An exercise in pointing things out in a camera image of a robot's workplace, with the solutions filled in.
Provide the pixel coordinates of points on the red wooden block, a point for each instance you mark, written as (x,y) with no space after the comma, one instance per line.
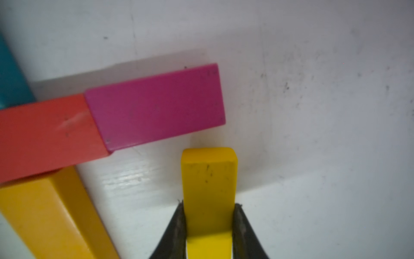
(48,135)

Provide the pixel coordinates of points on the magenta wooden block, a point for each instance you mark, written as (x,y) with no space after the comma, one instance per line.
(158,107)

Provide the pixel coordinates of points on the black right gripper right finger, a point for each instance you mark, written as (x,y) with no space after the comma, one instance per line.
(245,243)

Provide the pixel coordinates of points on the amber yellow wooden block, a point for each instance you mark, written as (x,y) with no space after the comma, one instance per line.
(54,216)

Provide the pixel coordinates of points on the long teal wooden block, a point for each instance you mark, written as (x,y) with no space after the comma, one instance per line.
(15,89)

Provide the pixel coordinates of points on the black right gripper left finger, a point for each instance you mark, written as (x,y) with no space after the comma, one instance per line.
(173,242)

